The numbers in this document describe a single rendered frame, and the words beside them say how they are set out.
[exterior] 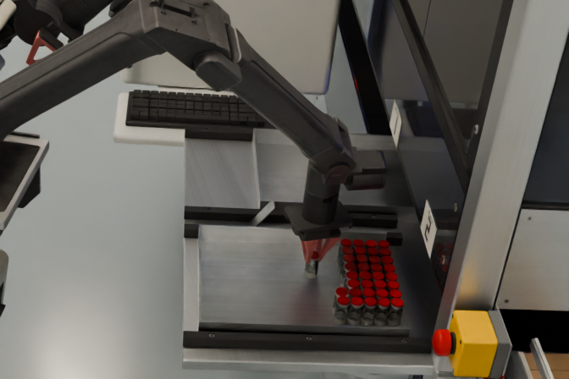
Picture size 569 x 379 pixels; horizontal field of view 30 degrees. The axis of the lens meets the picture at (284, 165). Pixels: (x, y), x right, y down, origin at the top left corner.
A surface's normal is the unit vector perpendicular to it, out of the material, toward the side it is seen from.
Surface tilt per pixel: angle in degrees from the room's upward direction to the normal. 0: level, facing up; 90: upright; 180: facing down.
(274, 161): 0
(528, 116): 90
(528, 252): 90
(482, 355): 90
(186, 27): 35
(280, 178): 0
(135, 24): 48
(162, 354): 0
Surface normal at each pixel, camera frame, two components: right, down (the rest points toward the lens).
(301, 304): 0.11, -0.84
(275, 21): 0.07, 0.55
